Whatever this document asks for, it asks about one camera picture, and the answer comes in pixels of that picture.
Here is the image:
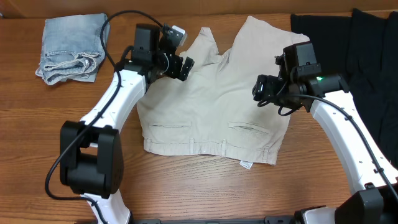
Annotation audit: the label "beige shorts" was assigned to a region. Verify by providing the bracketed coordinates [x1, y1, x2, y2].
[137, 16, 308, 165]

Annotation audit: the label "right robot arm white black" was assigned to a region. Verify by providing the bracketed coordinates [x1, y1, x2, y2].
[252, 42, 397, 224]

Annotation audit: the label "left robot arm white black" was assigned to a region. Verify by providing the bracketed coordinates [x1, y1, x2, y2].
[60, 24, 194, 223]

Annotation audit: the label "black garment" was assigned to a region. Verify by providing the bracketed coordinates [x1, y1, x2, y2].
[290, 9, 397, 167]

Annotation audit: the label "folded light blue jeans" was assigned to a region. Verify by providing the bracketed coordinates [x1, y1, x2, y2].
[35, 13, 110, 85]

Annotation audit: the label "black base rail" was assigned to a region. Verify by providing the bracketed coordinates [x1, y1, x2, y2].
[133, 215, 300, 224]

